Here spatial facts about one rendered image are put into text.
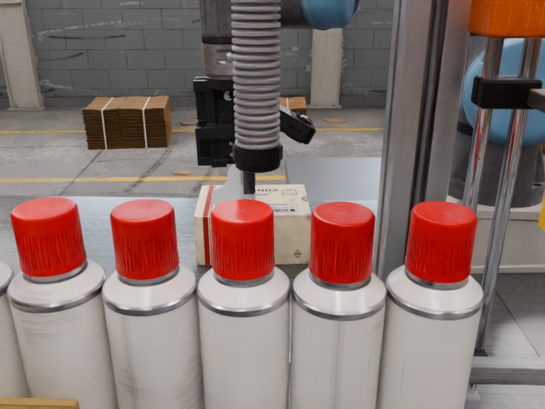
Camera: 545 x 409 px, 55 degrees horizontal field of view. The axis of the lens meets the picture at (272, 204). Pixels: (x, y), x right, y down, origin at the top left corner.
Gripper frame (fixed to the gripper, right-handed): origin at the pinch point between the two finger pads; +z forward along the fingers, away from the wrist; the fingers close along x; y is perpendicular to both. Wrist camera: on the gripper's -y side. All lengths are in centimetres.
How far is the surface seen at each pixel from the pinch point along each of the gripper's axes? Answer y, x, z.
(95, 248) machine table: 23.9, 0.4, 4.9
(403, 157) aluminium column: -11.8, 34.7, -18.9
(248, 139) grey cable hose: -0.5, 37.7, -21.4
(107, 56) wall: 155, -500, 31
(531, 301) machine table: -34.6, 16.6, 6.2
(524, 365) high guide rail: -18.2, 44.1, -7.3
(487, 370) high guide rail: -15.7, 44.2, -7.2
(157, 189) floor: 65, -245, 87
